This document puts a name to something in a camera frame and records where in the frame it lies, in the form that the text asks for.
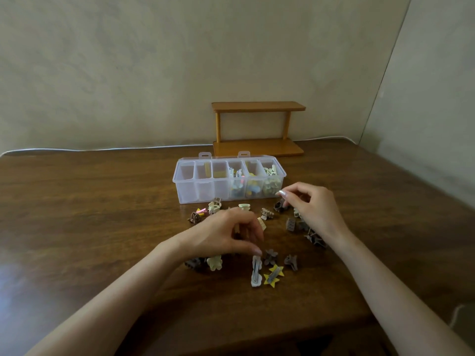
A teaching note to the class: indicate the clear plastic compartment box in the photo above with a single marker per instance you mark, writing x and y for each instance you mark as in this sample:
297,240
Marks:
185,192

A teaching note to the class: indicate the person's left hand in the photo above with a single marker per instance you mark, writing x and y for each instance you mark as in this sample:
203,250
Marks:
215,233

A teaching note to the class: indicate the small wooden shelf rack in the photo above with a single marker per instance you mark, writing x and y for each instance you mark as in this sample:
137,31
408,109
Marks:
258,106

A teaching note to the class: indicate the pile of mixed hair clips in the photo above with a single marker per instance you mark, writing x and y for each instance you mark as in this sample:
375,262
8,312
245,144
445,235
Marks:
256,272

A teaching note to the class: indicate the person's right forearm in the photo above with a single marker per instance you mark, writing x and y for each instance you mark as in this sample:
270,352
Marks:
400,300

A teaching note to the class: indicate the pale yellow hair clip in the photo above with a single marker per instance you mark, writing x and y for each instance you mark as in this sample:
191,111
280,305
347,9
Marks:
208,169

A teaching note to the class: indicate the person's right hand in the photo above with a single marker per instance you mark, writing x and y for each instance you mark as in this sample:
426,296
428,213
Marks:
319,215

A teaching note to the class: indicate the person's left forearm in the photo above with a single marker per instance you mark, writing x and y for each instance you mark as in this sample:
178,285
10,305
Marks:
104,304

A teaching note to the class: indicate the cream ribbed claw clip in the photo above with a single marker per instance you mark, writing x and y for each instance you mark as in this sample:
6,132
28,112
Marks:
261,223

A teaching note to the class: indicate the brown ribbed claw clip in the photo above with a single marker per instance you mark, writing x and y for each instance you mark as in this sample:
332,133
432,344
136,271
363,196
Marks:
290,224

